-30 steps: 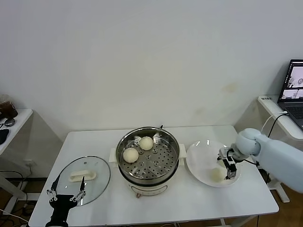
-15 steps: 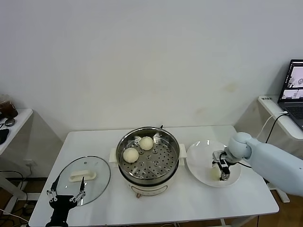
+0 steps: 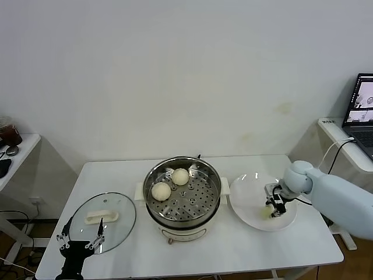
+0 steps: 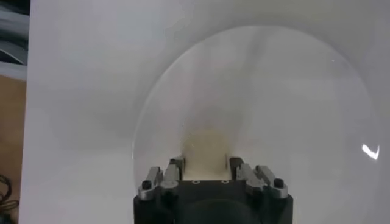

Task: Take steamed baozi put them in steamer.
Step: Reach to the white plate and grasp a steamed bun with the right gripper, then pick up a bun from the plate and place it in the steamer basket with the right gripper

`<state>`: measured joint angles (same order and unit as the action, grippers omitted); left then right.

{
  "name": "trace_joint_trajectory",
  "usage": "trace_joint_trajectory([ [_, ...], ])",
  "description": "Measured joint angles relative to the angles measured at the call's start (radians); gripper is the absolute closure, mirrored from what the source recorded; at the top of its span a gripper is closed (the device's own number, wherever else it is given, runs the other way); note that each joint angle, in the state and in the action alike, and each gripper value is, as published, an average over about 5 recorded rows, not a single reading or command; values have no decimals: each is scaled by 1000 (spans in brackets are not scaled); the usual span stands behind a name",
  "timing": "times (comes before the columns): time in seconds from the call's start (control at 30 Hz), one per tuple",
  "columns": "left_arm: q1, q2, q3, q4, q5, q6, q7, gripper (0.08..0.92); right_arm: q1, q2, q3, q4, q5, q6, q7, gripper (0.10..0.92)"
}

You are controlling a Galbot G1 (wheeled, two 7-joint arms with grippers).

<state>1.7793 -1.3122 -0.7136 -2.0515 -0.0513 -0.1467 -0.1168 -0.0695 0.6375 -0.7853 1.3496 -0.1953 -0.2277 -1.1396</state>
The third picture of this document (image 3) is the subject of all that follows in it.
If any white side table with cup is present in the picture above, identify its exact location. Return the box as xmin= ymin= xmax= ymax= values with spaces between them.
xmin=0 ymin=133 xmax=41 ymax=265

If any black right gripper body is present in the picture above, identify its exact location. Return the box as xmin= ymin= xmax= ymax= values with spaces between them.
xmin=266 ymin=193 xmax=288 ymax=208

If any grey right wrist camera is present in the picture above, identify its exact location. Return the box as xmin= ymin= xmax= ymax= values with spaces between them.
xmin=264 ymin=183 xmax=282 ymax=199

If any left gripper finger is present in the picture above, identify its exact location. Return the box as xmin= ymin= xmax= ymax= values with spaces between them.
xmin=85 ymin=216 xmax=105 ymax=251
xmin=56 ymin=217 xmax=73 ymax=250

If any glass lid with cream handle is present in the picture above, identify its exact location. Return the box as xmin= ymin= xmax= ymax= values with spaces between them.
xmin=68 ymin=191 xmax=137 ymax=254

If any white round plate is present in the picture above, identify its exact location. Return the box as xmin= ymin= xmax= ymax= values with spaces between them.
xmin=229 ymin=173 xmax=298 ymax=232

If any black cable with adapter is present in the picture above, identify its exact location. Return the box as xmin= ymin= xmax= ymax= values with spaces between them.
xmin=326 ymin=139 xmax=355 ymax=176

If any perforated steel steamer basket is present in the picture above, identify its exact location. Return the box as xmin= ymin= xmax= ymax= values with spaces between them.
xmin=133 ymin=156 xmax=231 ymax=228

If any cream electric cooking pot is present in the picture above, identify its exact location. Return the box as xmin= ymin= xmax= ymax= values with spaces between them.
xmin=136 ymin=192 xmax=228 ymax=245

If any black floor cable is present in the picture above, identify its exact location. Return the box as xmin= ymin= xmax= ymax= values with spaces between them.
xmin=0 ymin=210 xmax=61 ymax=266

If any white laptop cable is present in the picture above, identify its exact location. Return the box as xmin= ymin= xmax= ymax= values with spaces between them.
xmin=316 ymin=136 xmax=355 ymax=170

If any white side table with label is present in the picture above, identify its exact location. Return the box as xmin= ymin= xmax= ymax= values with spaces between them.
xmin=316 ymin=117 xmax=373 ymax=251

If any white floor cable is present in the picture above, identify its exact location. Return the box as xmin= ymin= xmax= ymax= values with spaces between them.
xmin=0 ymin=261 xmax=37 ymax=275

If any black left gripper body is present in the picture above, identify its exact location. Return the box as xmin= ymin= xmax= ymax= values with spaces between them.
xmin=59 ymin=240 xmax=93 ymax=265

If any grey open laptop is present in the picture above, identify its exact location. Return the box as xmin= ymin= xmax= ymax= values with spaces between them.
xmin=341 ymin=73 xmax=373 ymax=163

